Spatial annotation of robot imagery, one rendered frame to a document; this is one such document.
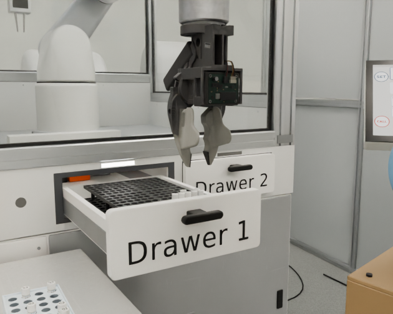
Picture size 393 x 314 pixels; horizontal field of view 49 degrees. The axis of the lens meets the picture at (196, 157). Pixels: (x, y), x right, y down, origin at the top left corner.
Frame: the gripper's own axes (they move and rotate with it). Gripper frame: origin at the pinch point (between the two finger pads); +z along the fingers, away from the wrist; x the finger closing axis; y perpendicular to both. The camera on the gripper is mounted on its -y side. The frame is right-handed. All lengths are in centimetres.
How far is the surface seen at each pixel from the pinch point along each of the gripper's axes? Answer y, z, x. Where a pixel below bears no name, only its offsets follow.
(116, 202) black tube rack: -16.0, 10.2, -7.7
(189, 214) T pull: 0.2, 9.2, -1.3
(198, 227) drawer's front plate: -1.1, 12.3, 1.1
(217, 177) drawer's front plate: -33.1, 12.2, 26.4
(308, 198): -148, 64, 179
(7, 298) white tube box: -8.4, 20.6, -28.2
